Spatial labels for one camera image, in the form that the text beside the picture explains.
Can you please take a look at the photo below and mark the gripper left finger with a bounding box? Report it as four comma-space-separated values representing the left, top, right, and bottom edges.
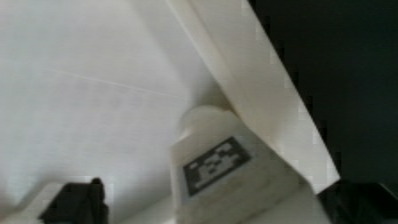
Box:
0, 176, 117, 224

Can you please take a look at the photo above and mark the white table leg with tag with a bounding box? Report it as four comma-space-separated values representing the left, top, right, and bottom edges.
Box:
170, 106, 332, 224

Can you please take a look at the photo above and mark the white square tabletop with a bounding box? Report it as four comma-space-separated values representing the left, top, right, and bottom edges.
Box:
0, 0, 339, 224

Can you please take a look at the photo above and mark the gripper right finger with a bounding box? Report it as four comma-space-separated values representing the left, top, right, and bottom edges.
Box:
318, 181, 398, 224

